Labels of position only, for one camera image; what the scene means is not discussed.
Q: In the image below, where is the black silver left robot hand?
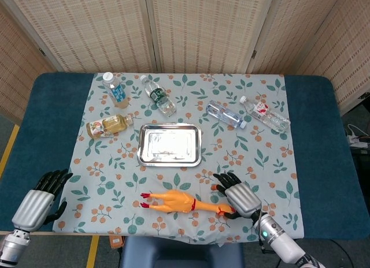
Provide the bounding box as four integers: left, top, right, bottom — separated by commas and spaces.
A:
11, 169, 73, 233

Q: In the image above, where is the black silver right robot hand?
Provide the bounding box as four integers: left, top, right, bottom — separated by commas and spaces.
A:
212, 171, 263, 220

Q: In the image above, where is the orange rubber chicken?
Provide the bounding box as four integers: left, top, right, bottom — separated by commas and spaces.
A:
140, 189, 236, 214

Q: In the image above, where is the silver metal tray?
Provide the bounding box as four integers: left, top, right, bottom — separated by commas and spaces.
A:
136, 122, 202, 168

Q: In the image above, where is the blue padded seat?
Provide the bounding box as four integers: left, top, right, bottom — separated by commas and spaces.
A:
120, 236, 245, 268

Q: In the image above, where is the clear bluish water bottle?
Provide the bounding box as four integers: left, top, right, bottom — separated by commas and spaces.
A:
205, 100, 247, 129

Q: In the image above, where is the leaf and berry print tablecloth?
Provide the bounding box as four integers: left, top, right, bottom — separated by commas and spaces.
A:
53, 72, 301, 245

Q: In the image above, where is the red label water bottle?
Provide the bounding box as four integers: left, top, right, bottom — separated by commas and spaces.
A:
239, 95, 291, 133

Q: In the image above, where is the small orange box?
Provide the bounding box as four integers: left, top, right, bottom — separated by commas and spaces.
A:
109, 236, 125, 249

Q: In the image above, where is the blue padded table cover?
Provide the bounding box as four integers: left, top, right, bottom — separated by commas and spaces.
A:
0, 72, 370, 240

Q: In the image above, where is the yellow tea bottle peach label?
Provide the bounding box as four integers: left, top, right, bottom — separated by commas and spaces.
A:
86, 113, 134, 140

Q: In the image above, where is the white power strip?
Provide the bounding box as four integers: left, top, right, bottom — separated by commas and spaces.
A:
346, 124, 370, 149

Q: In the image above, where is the green label water bottle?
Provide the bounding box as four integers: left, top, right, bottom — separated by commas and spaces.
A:
140, 75, 177, 117

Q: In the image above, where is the blue label drink bottle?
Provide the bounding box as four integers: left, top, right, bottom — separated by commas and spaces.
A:
102, 72, 130, 110

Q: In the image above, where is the woven bamboo folding screen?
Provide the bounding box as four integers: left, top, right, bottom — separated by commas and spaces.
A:
0, 0, 370, 127

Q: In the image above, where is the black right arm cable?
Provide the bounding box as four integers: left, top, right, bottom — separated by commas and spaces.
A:
257, 210, 266, 254

